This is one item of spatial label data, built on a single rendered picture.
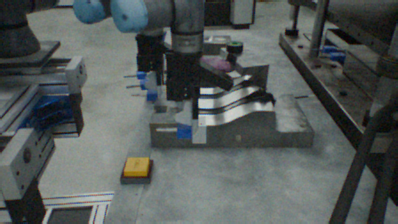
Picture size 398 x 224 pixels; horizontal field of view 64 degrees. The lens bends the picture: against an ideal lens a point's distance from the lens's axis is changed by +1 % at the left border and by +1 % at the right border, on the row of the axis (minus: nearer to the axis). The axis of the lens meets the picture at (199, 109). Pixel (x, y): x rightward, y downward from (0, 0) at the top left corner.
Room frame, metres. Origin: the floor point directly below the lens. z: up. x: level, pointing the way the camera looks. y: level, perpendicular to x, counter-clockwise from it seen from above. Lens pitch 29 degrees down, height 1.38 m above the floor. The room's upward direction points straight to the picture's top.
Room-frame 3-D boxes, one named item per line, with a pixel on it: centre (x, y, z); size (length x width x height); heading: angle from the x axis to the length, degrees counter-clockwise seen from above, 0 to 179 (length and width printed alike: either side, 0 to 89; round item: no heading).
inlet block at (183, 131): (0.70, 0.05, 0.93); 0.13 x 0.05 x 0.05; 90
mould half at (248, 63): (1.29, -0.02, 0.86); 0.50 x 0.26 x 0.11; 107
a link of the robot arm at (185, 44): (0.70, 0.03, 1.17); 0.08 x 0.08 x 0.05
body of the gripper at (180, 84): (0.70, 0.03, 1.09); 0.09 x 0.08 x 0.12; 90
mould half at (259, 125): (0.93, -0.10, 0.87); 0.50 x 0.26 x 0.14; 90
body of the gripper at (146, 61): (0.99, 0.16, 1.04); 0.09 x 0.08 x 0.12; 90
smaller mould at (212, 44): (1.74, -0.08, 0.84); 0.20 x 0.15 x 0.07; 90
